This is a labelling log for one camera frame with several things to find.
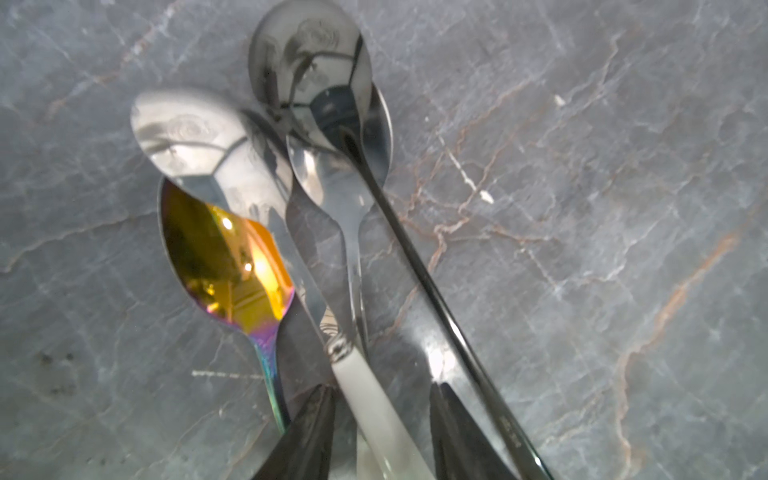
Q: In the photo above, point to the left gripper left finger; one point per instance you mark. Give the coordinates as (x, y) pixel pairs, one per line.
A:
(305, 450)

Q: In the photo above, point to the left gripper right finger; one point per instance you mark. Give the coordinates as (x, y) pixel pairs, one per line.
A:
(461, 450)

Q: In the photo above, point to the iridescent gold spoon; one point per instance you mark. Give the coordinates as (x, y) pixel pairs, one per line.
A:
(230, 267)

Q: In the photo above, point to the wooden handle spoon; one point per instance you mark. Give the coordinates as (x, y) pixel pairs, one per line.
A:
(335, 186)

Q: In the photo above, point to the black long spoon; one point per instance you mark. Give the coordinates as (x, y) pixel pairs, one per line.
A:
(308, 62)

